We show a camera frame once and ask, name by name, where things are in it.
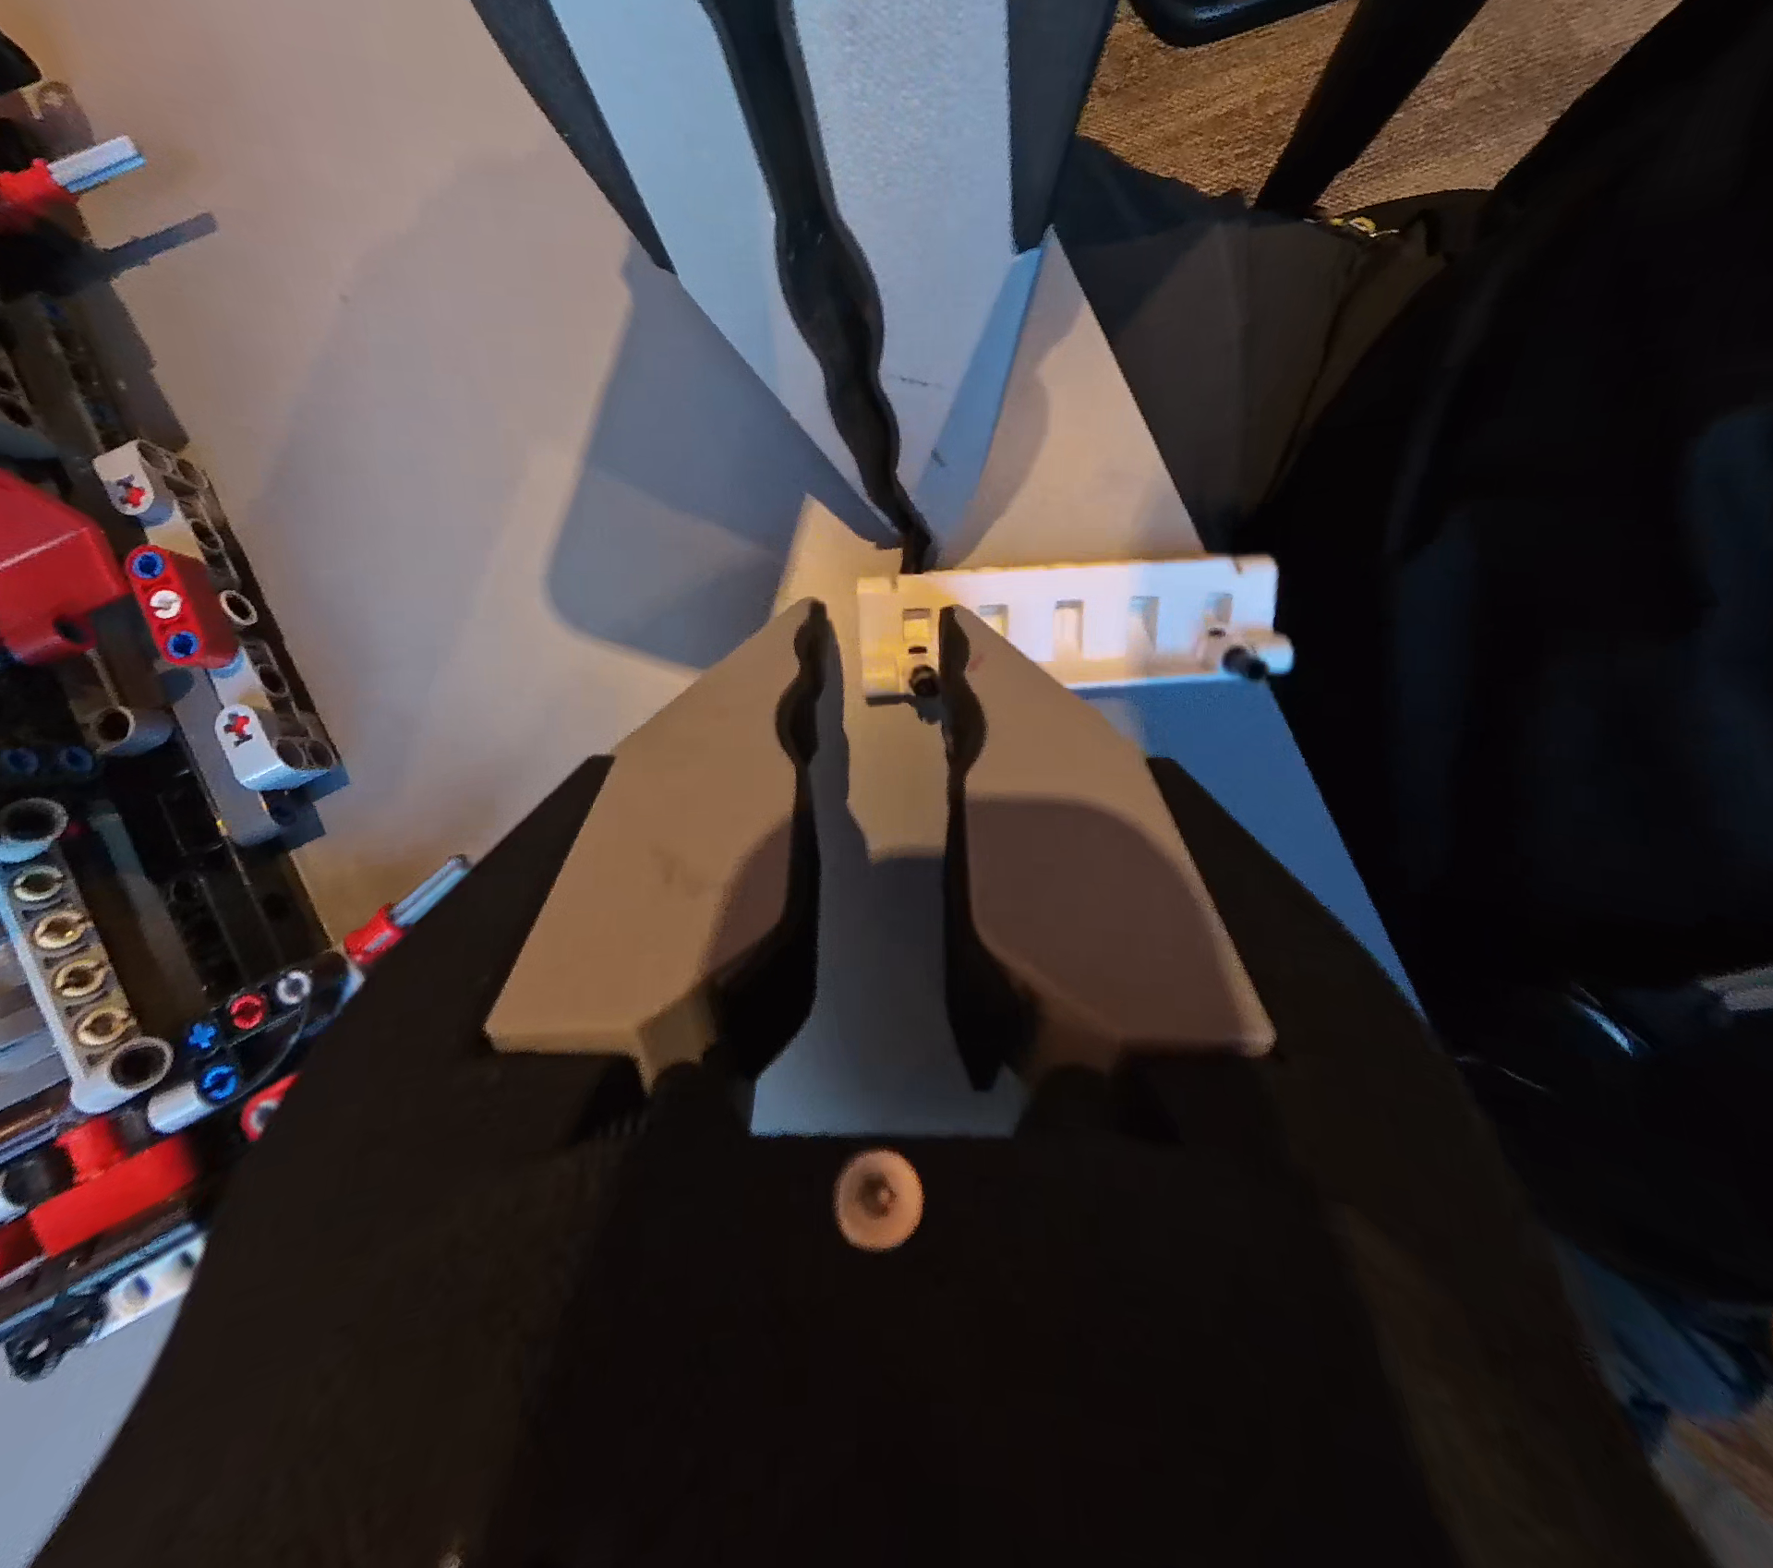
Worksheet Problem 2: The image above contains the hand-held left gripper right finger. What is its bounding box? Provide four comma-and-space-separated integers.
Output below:
937, 604, 1279, 1095

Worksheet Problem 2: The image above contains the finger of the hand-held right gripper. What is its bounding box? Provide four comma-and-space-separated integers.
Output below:
776, 0, 1052, 571
531, 0, 924, 552

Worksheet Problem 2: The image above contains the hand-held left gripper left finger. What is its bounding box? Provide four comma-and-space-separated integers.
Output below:
485, 599, 834, 1092

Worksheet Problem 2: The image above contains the white building brick panel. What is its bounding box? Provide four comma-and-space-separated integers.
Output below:
856, 549, 1297, 704

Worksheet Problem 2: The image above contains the person's dark clothing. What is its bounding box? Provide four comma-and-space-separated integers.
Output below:
1066, 0, 1773, 1459

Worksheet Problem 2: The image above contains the building brick toy car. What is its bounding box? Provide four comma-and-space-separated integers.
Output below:
0, 30, 473, 1384

